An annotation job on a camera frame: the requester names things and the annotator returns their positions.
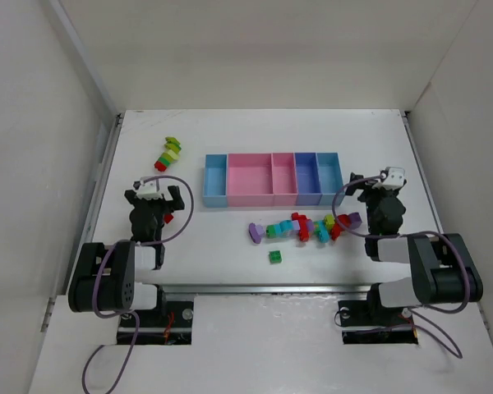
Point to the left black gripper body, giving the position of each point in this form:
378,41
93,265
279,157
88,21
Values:
154,202

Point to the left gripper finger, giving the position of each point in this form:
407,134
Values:
176,202
130,196

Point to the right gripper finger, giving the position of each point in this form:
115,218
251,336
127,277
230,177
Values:
357,183
402,186

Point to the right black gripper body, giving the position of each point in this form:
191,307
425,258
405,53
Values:
376,194

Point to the purple rounded lego brick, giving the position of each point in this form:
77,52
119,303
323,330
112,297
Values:
256,233

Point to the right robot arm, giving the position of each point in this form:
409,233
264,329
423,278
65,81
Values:
441,268

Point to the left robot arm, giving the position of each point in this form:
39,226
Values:
105,275

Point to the small red lego piece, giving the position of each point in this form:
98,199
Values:
168,218

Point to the purple blue bin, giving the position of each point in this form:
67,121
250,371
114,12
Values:
308,184

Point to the left light blue bin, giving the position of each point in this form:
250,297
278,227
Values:
215,181

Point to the green yellow red lego stack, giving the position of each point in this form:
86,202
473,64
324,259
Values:
170,155

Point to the large pink bin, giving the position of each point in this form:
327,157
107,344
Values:
250,181

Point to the small green lego brick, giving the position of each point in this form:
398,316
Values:
275,257

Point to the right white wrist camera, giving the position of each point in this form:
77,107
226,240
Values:
391,178

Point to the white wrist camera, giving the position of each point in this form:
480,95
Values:
391,178
147,189

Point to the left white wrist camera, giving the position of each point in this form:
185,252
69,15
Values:
147,189

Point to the aluminium rail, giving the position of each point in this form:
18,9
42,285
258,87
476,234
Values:
262,290

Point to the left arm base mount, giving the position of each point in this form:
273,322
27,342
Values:
169,326

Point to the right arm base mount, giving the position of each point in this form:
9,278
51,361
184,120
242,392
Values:
363,324

